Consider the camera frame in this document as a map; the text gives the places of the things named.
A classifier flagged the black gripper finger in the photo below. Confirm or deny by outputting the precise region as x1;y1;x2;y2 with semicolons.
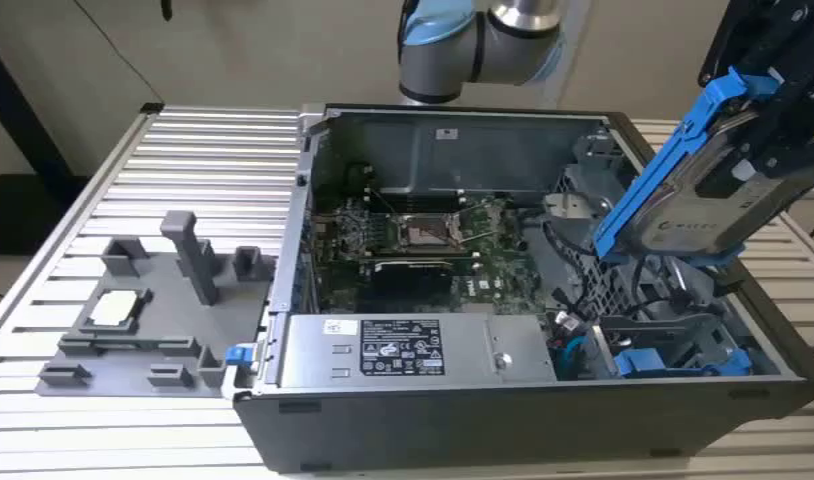
697;0;814;89
743;24;814;179

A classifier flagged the hard disk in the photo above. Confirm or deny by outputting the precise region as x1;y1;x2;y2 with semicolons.
590;64;814;265

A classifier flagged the black disk wire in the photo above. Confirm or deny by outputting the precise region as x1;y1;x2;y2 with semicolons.
626;257;729;324

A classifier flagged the empty blue disk carrier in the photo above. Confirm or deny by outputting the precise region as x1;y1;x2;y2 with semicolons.
613;347;753;379

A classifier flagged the black RAM slot bank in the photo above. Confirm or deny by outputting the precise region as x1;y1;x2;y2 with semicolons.
370;189;469;211

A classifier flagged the grey metal drive cage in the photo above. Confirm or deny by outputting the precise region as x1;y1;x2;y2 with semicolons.
543;134;642;321

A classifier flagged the green motherboard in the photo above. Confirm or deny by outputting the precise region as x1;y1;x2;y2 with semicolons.
310;192;555;316

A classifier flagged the CPU socket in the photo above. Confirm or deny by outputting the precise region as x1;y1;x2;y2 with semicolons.
386;209;469;251

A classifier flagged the black graphics card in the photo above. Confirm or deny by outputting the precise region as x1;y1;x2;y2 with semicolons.
359;257;479;314

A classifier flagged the black open PC case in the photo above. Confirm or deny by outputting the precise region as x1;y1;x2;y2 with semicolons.
230;102;814;474

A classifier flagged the silver power supply unit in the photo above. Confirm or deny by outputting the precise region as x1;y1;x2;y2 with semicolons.
276;313;559;389

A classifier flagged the blue case latch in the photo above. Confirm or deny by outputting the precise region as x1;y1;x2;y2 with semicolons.
224;343;255;370

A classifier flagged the grey parts rack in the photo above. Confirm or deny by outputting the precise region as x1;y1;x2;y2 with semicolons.
36;209;279;399

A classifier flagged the silver CPU chip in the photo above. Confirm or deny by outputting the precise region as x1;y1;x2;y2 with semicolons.
90;289;142;326

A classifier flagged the black stand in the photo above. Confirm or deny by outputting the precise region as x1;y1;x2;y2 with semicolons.
0;27;92;256

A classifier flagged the black internal cable bundle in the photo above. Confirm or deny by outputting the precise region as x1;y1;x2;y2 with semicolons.
539;219;609;321

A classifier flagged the blue data wire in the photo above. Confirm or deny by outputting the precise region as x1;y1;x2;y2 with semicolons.
558;333;587;376

